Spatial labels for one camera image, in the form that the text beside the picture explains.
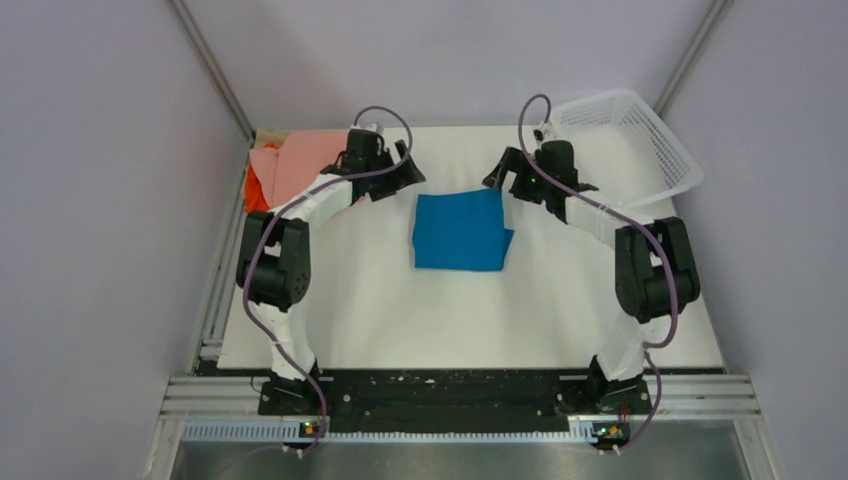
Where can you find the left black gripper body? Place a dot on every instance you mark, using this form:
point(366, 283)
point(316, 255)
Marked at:
point(382, 184)

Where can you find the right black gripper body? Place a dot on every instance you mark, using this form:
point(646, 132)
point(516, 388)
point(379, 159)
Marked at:
point(527, 186)

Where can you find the blue t shirt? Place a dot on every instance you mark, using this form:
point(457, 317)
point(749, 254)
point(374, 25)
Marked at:
point(461, 231)

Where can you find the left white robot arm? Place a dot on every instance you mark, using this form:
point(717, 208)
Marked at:
point(274, 263)

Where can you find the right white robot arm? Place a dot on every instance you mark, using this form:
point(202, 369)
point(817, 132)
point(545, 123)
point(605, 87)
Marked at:
point(655, 274)

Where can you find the pink folded t shirt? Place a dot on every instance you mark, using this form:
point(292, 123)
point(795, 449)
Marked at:
point(286, 163)

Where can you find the white plastic basket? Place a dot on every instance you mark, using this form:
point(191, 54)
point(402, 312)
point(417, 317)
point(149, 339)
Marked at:
point(625, 149)

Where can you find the orange folded t shirt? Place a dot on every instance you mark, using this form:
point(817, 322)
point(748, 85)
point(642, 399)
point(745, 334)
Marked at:
point(254, 199)

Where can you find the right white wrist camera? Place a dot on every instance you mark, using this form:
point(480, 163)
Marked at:
point(544, 132)

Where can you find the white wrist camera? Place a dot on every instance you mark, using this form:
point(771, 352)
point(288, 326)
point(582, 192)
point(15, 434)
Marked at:
point(544, 132)
point(374, 127)

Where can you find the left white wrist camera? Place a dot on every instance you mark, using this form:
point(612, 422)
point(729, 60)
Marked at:
point(374, 127)

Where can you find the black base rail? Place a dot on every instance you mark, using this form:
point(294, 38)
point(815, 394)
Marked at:
point(442, 401)

